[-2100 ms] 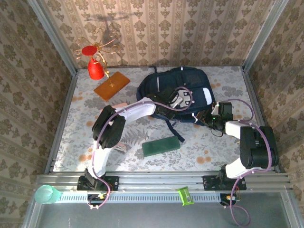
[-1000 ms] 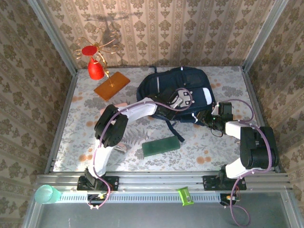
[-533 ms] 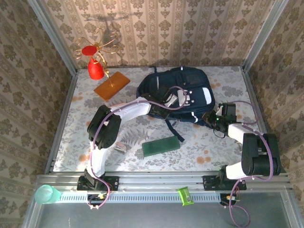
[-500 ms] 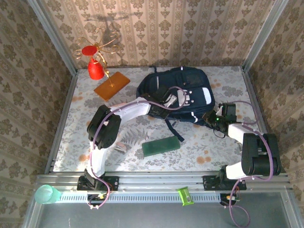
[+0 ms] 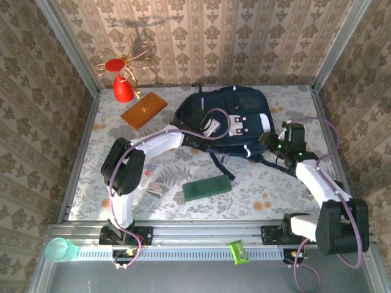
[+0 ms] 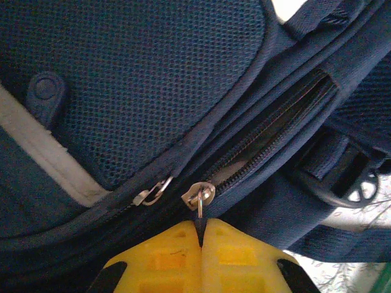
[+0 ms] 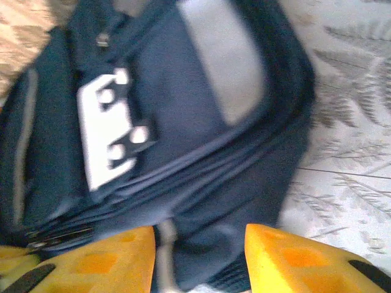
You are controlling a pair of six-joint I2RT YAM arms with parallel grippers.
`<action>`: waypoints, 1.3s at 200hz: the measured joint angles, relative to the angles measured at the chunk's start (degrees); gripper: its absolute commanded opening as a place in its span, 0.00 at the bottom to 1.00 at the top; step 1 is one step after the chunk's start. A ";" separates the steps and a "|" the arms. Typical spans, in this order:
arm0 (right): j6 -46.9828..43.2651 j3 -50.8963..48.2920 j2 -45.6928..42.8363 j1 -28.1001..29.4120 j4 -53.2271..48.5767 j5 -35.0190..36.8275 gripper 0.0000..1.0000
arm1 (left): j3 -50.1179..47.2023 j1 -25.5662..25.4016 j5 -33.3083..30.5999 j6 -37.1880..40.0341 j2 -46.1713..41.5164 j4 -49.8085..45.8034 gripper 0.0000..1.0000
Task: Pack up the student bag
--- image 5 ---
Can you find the navy blue backpack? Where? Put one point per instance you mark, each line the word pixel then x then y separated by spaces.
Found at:
pixel 244 100

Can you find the green pencil case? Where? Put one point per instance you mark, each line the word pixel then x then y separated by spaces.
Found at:
pixel 207 187

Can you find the small clear packet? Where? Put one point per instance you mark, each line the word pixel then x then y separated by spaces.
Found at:
pixel 155 189

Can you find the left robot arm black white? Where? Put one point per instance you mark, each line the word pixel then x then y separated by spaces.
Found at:
pixel 122 171

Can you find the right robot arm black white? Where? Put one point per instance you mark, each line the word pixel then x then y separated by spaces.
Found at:
pixel 339 229

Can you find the red cone shade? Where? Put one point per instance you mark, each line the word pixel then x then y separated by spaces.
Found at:
pixel 123 90

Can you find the red disc shade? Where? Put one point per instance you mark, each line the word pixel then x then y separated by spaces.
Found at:
pixel 115 65

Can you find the green snack packet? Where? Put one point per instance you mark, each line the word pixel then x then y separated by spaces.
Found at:
pixel 239 251

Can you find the grey metal shelf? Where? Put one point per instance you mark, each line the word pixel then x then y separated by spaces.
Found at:
pixel 183 277

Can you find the teal plastic cup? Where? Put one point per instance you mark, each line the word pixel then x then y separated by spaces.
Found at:
pixel 58 250

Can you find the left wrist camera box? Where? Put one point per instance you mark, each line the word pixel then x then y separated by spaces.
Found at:
pixel 212 126

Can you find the aluminium table side rail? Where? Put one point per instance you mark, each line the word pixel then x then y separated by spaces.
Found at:
pixel 88 125
pixel 321 110

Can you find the aluminium frame post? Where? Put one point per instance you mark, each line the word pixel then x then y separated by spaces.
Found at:
pixel 67 49
pixel 339 49

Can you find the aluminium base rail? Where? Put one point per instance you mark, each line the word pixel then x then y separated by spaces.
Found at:
pixel 207 232

